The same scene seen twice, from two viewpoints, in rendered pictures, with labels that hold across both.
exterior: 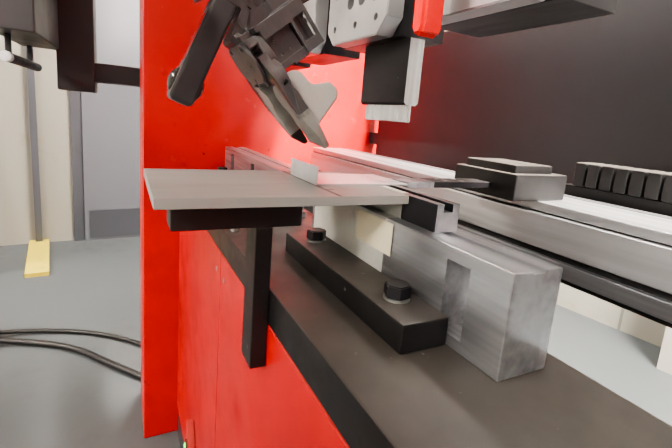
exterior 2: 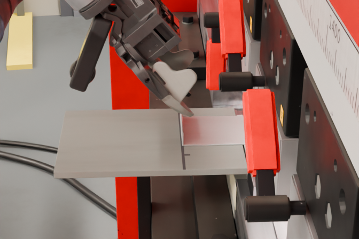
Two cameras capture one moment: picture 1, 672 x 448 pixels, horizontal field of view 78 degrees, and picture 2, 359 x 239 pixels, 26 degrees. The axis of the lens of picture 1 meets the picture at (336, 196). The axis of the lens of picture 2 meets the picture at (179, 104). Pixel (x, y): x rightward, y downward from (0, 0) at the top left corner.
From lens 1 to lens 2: 0.73 m
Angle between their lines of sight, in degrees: 29
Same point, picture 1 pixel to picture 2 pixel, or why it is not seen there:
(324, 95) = (185, 80)
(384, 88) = not seen: hidden behind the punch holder
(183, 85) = (77, 80)
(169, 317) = not seen: hidden behind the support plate
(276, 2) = (143, 13)
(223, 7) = (101, 27)
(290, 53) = (156, 49)
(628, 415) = not seen: outside the picture
